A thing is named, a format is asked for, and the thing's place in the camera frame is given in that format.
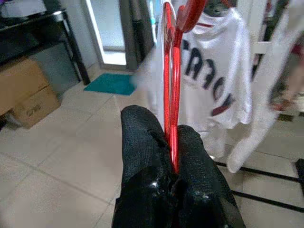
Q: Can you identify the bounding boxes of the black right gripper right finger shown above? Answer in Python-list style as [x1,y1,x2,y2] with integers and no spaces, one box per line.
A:
[175,124,247,228]

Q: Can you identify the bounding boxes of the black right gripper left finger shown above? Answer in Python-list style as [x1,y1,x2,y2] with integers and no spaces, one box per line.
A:
[111,104,178,228]

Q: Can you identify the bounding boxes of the red plastic hanger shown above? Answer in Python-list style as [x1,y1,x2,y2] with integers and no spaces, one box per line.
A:
[162,0,208,175]

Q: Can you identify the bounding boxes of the teal floor mat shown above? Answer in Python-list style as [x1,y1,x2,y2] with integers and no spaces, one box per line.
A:
[83,73,136,96]

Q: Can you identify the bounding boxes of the off-white jacket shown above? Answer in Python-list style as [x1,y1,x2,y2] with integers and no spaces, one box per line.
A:
[227,0,304,174]

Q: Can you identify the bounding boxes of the printed cardboard box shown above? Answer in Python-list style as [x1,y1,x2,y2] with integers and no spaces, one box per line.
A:
[13,84,62,129]

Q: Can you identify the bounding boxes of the dark grey curtain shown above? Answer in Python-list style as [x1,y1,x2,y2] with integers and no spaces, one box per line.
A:
[118,0,157,72]

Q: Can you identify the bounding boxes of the white framed glass door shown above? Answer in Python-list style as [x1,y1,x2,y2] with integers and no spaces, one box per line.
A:
[82,0,128,69]

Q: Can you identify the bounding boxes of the white printed T-shirt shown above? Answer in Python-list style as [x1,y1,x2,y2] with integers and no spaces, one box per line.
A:
[178,6,253,159]

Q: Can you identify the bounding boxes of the large plain cardboard box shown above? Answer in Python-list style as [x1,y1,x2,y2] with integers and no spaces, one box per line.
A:
[0,58,52,114]

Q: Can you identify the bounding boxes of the black glossy side table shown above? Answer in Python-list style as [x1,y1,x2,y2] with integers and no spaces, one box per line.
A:
[0,8,91,86]

